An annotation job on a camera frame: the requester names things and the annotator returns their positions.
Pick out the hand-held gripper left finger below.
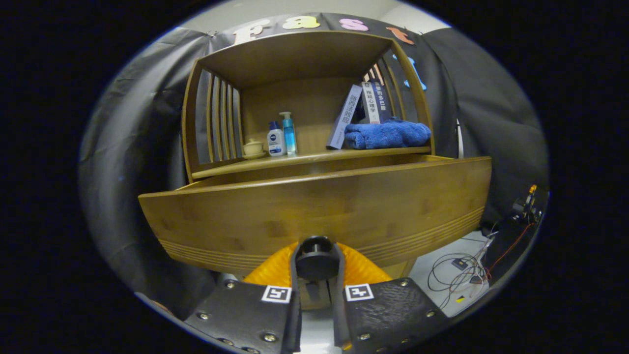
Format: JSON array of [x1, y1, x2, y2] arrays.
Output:
[[183, 241, 303, 354]]

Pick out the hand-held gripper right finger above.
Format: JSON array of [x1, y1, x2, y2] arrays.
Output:
[[333, 242, 450, 352]]

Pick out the wooden drawer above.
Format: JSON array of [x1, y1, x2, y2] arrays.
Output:
[[138, 155, 493, 282]]

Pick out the wooden countertop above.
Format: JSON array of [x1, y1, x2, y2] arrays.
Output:
[[191, 146, 432, 179]]

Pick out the wooden cabinet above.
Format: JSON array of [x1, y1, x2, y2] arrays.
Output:
[[181, 30, 436, 310]]

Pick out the cream lidded teacup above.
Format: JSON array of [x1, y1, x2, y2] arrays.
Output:
[[242, 138, 267, 160]]

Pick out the white lotion bottle blue cap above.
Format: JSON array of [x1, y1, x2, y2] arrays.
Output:
[[267, 121, 287, 157]]

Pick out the blue pump bottle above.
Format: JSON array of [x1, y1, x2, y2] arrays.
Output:
[[279, 112, 298, 155]]

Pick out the blue towel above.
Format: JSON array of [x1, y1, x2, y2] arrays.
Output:
[[343, 117, 432, 150]]

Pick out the lavender book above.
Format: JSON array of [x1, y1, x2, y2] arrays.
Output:
[[326, 84, 363, 149]]

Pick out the black orange gripper device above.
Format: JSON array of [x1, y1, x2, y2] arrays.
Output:
[[511, 184, 543, 224]]

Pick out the white book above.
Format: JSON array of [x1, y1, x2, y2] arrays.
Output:
[[362, 82, 381, 124]]

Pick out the dark blue book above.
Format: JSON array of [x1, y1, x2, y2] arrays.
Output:
[[371, 79, 394, 122]]

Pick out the black backdrop cloth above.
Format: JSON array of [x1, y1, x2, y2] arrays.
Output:
[[79, 12, 550, 315]]

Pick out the floor cables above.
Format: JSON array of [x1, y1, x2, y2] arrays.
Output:
[[427, 231, 497, 310]]

